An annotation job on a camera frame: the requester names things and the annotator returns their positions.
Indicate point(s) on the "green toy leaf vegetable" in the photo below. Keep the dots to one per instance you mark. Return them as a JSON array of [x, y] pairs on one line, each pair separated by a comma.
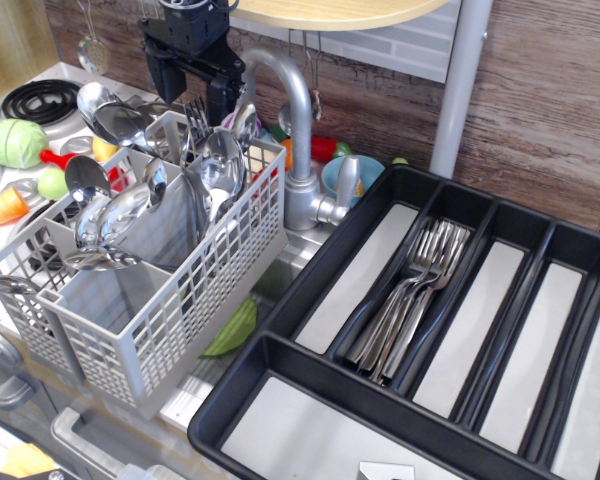
[[236, 331]]

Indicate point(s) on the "slotted silver serving spoon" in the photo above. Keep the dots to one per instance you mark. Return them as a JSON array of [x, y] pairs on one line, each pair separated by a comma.
[[104, 221]]

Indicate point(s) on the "stack of silver forks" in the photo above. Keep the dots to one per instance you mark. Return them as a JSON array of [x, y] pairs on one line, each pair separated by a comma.
[[427, 267]]

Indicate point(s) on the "black plastic cutlery tray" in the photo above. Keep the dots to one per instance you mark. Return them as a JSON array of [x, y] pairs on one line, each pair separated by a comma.
[[501, 379]]

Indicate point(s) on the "hanging slotted skimmer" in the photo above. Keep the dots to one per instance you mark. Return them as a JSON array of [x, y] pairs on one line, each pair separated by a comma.
[[93, 54]]

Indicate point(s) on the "grey plastic cutlery basket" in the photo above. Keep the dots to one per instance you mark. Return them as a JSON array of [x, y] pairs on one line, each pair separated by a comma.
[[131, 334]]

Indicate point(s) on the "red toy pepper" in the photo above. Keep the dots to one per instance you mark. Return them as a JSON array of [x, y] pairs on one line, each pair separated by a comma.
[[325, 149]]

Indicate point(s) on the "orange toy carrot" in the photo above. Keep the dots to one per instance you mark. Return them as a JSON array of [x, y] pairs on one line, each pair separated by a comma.
[[13, 206]]

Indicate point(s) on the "green toy apple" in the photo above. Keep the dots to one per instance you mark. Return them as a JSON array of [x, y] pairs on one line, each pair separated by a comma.
[[52, 184]]

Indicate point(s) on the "silver metal fork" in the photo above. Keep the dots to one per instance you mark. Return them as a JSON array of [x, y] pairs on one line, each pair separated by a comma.
[[197, 132]]

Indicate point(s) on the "black coil stove burner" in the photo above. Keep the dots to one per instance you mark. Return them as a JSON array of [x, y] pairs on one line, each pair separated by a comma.
[[44, 102]]

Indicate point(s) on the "large silver spoon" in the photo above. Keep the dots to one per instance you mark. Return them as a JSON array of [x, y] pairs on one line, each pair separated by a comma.
[[111, 119]]

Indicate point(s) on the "silver spoon in basket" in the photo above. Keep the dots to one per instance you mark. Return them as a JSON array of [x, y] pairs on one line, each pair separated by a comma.
[[223, 172]]

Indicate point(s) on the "light blue toy cup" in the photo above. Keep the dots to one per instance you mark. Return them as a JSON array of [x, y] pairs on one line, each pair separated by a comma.
[[357, 176]]

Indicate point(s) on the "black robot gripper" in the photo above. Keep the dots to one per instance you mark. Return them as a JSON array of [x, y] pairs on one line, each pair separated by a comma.
[[192, 36]]

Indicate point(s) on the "green toy cabbage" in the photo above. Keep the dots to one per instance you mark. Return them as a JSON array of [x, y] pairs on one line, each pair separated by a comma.
[[21, 142]]

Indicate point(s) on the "white metal pole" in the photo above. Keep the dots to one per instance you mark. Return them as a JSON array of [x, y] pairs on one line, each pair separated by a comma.
[[471, 34]]

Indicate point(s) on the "round wooden shelf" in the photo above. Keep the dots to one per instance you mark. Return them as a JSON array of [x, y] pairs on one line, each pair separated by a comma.
[[334, 15]]

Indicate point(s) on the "silver curved faucet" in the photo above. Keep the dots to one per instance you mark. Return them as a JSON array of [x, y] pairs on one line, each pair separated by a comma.
[[305, 205]]

